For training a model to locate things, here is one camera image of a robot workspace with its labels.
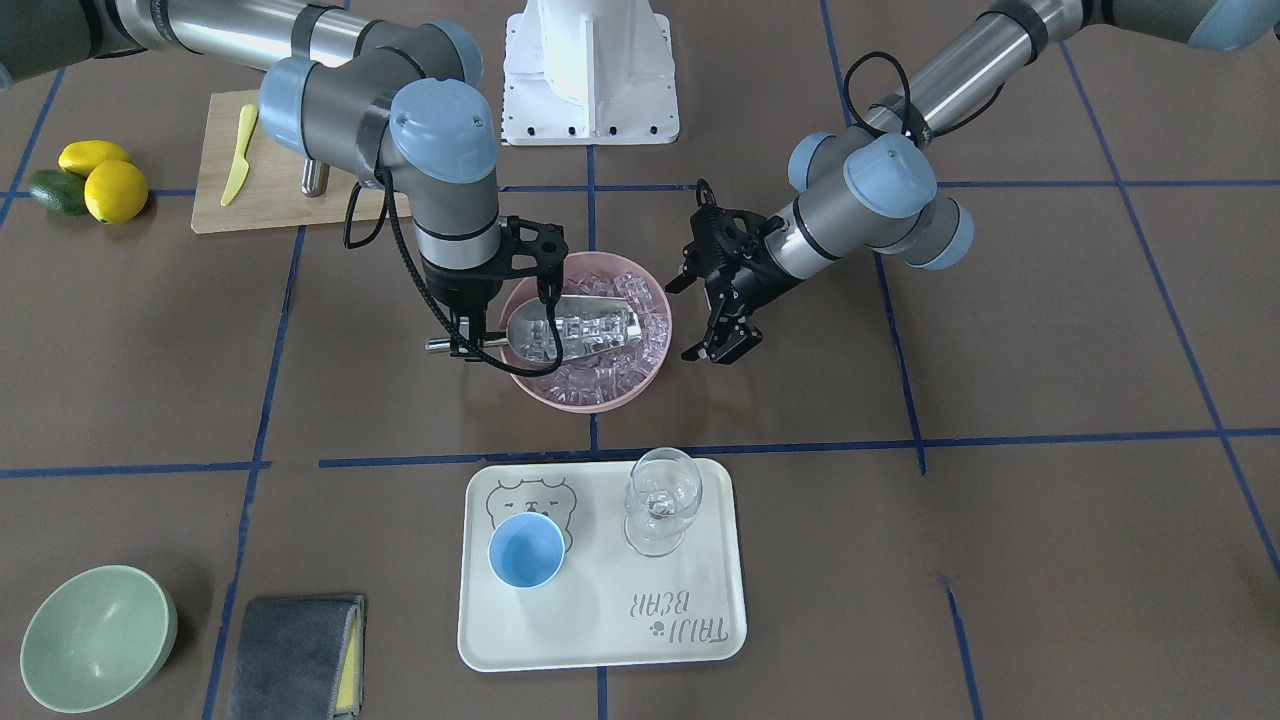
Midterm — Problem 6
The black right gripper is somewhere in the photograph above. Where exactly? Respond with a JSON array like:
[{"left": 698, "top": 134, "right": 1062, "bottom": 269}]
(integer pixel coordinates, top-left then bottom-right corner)
[{"left": 419, "top": 215, "right": 570, "bottom": 361}]

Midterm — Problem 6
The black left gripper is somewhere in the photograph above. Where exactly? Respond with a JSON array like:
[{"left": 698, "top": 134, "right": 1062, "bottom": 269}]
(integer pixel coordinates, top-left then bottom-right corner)
[{"left": 666, "top": 179, "right": 801, "bottom": 365}]

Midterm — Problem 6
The metal ice scoop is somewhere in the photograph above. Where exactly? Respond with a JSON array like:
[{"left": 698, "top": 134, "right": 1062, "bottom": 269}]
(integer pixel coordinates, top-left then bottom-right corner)
[{"left": 483, "top": 295, "right": 644, "bottom": 366}]

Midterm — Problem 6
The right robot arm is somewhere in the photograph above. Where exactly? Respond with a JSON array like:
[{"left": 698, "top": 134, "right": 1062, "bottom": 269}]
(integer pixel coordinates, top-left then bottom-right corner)
[{"left": 1, "top": 1, "right": 568, "bottom": 368}]

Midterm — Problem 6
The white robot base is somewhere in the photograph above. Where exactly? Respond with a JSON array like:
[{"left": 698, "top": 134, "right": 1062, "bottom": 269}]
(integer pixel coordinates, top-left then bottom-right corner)
[{"left": 500, "top": 1, "right": 681, "bottom": 146}]

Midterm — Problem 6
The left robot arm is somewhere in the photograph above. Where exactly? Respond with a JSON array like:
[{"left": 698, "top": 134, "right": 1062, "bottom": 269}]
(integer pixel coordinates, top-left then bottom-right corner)
[{"left": 666, "top": 1, "right": 1279, "bottom": 365}]

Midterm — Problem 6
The pile of clear ice cubes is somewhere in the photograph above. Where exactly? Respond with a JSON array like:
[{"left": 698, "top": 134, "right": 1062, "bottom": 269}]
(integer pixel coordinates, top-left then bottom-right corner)
[{"left": 507, "top": 270, "right": 671, "bottom": 413}]

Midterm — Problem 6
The blue cup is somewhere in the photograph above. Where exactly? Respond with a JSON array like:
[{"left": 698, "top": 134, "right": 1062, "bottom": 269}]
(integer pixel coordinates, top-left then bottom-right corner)
[{"left": 486, "top": 512, "right": 567, "bottom": 591}]

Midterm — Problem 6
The pink bowl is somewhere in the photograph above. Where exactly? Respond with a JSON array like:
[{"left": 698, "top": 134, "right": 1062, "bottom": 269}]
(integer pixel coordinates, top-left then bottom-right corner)
[{"left": 500, "top": 251, "right": 673, "bottom": 414}]

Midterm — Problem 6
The clear wine glass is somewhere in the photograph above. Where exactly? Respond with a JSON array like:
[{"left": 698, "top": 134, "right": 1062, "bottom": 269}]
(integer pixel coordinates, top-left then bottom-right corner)
[{"left": 623, "top": 447, "right": 704, "bottom": 559}]

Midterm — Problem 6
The steel cylinder tool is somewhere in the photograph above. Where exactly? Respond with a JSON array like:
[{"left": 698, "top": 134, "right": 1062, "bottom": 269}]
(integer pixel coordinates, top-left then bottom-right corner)
[{"left": 300, "top": 158, "right": 332, "bottom": 199}]

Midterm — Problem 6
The wooden cutting board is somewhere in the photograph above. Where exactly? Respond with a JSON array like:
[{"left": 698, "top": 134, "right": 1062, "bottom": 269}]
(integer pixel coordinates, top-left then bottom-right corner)
[{"left": 191, "top": 90, "right": 356, "bottom": 234}]

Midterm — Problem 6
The cream bear print tray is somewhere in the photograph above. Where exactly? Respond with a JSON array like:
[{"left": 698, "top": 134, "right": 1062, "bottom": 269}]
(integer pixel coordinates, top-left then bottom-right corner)
[{"left": 457, "top": 459, "right": 748, "bottom": 673}]

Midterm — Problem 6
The yellow plastic knife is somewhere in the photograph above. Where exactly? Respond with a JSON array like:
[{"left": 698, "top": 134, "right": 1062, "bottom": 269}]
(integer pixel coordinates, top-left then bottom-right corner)
[{"left": 219, "top": 104, "right": 259, "bottom": 208}]

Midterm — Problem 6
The whole yellow lemon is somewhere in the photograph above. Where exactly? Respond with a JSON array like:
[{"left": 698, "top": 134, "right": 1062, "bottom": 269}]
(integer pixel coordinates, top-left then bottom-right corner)
[{"left": 84, "top": 160, "right": 150, "bottom": 224}]

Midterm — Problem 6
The avocado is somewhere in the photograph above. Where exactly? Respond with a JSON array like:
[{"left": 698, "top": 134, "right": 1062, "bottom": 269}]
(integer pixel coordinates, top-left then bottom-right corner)
[{"left": 28, "top": 169, "right": 88, "bottom": 217}]

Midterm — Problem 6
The green bowl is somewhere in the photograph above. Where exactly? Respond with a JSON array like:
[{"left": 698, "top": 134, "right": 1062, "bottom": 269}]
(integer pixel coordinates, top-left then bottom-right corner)
[{"left": 20, "top": 565, "right": 178, "bottom": 714}]

